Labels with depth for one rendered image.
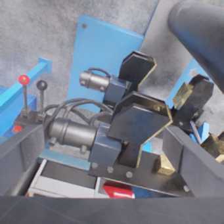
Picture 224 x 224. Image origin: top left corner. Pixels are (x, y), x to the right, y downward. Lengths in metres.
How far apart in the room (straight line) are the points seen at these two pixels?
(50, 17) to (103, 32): 0.48
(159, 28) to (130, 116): 0.88
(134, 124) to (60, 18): 1.18
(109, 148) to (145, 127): 0.16
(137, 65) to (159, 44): 0.41
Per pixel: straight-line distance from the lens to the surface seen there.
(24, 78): 0.58
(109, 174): 0.71
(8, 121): 1.72
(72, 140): 0.66
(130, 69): 0.95
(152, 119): 0.54
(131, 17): 1.42
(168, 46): 1.33
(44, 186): 0.66
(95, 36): 1.35
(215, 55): 0.55
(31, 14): 1.63
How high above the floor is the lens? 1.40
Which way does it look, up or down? 51 degrees down
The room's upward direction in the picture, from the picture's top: 170 degrees counter-clockwise
